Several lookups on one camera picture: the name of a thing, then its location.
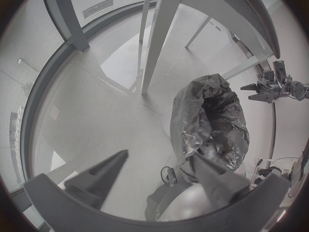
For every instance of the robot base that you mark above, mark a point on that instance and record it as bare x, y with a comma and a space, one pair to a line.
193, 202

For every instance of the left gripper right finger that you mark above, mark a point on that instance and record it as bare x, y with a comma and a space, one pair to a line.
217, 180

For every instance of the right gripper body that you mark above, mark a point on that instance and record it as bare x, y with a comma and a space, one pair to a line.
271, 90

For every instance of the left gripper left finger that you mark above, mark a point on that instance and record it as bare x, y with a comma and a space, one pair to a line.
103, 175

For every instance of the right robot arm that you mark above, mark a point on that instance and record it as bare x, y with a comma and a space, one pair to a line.
298, 89

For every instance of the black plastic bag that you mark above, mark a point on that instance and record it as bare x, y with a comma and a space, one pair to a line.
229, 115

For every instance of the grey padded white-legged chair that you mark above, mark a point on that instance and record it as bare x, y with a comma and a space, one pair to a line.
157, 32

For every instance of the window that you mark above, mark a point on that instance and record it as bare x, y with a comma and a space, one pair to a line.
70, 20

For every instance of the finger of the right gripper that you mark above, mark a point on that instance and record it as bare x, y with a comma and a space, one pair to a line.
260, 97
253, 87

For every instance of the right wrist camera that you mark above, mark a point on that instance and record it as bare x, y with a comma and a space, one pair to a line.
279, 69

